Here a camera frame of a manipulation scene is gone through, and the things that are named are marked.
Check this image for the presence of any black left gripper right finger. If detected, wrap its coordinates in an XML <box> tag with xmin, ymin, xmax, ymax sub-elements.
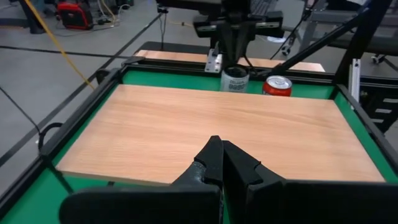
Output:
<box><xmin>222</xmin><ymin>140</ymin><xmax>398</xmax><ymax>224</ymax></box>

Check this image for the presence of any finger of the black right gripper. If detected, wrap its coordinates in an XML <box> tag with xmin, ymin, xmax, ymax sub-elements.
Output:
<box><xmin>216</xmin><ymin>21</ymin><xmax>234</xmax><ymax>68</ymax></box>
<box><xmin>233</xmin><ymin>21</ymin><xmax>253</xmax><ymax>68</ymax></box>

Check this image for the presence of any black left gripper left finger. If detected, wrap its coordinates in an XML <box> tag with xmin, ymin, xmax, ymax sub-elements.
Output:
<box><xmin>58</xmin><ymin>135</ymin><xmax>224</xmax><ymax>224</ymax></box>

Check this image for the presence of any black-top white beverage can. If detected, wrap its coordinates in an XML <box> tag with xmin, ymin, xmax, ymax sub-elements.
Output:
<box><xmin>220</xmin><ymin>64</ymin><xmax>251</xmax><ymax>93</ymax></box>

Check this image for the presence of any red beverage can silver top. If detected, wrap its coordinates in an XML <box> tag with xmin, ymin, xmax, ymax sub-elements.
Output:
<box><xmin>262</xmin><ymin>75</ymin><xmax>293</xmax><ymax>97</ymax></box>

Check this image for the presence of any wooden shelf board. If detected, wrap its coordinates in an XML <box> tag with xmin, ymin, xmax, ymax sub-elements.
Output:
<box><xmin>55</xmin><ymin>83</ymin><xmax>386</xmax><ymax>187</ymax></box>

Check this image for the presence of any white paper sheet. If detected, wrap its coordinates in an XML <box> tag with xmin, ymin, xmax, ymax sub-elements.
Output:
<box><xmin>267</xmin><ymin>35</ymin><xmax>287</xmax><ymax>44</ymax></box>

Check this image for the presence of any green table mat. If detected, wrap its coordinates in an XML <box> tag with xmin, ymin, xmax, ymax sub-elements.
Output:
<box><xmin>0</xmin><ymin>70</ymin><xmax>398</xmax><ymax>224</ymax></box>

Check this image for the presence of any grey equipment cart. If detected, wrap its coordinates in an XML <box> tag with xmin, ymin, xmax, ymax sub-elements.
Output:
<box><xmin>297</xmin><ymin>0</ymin><xmax>398</xmax><ymax>57</ymax></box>

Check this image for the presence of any black tripod stand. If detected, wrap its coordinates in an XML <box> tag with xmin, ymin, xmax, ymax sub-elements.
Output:
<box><xmin>156</xmin><ymin>4</ymin><xmax>169</xmax><ymax>51</ymax></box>

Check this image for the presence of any silver aluminium profile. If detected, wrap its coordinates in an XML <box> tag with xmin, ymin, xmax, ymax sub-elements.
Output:
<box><xmin>348</xmin><ymin>58</ymin><xmax>362</xmax><ymax>103</ymax></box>

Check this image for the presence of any red portable generator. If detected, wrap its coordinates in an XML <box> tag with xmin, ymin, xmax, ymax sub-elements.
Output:
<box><xmin>56</xmin><ymin>1</ymin><xmax>95</xmax><ymax>31</ymax></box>

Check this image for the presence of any black stand leg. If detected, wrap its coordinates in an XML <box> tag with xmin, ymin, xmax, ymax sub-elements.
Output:
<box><xmin>17</xmin><ymin>0</ymin><xmax>47</xmax><ymax>34</ymax></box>

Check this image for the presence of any silver metal bracket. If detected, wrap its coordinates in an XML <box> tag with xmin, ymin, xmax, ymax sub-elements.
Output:
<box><xmin>204</xmin><ymin>48</ymin><xmax>223</xmax><ymax>74</ymax></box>

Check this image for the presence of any black diagonal frame strut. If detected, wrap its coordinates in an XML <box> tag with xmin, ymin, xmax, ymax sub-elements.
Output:
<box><xmin>269</xmin><ymin>11</ymin><xmax>371</xmax><ymax>77</ymax></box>

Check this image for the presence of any thick black frame post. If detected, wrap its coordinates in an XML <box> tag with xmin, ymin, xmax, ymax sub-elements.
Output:
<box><xmin>334</xmin><ymin>0</ymin><xmax>394</xmax><ymax>85</ymax></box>

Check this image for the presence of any black table frame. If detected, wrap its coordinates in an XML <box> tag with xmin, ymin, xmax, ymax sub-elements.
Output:
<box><xmin>0</xmin><ymin>55</ymin><xmax>398</xmax><ymax>218</ymax></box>

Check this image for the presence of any black coiled floor cable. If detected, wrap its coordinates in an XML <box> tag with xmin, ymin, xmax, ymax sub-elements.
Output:
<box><xmin>0</xmin><ymin>86</ymin><xmax>65</xmax><ymax>153</ymax></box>

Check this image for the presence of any yellow floor cable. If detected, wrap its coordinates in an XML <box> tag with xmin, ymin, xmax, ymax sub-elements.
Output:
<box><xmin>24</xmin><ymin>0</ymin><xmax>96</xmax><ymax>91</ymax></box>

